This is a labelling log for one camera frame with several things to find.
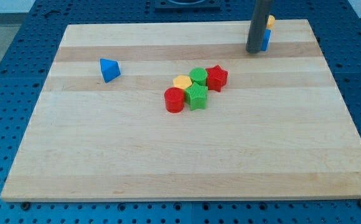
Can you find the yellow block behind rod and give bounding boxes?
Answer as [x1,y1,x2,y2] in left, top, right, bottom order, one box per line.
[266,15,276,30]

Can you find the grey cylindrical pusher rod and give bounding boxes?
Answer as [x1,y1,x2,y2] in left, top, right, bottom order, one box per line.
[246,0,274,54]

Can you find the wooden board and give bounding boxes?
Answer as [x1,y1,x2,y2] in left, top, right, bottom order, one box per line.
[1,19,361,202]

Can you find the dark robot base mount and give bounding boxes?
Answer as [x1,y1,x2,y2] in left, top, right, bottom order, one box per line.
[153,0,221,11]

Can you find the green cylinder block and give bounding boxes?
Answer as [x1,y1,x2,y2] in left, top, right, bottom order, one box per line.
[189,67,208,86]

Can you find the green star block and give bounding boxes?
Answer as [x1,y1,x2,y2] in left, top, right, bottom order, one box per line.
[185,82,208,111]

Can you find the red cylinder block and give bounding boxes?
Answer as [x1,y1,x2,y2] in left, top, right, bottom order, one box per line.
[164,87,184,113]

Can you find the yellow hexagon block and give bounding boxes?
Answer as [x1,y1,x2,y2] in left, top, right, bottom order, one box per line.
[172,75,192,90]

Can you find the blue cube block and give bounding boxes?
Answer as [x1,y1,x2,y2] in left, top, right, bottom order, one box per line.
[261,29,271,51]

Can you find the blue triangle block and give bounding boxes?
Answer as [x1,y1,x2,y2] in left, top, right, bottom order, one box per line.
[100,58,121,83]

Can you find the red star block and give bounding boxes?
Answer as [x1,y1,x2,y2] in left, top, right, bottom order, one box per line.
[205,65,228,92]

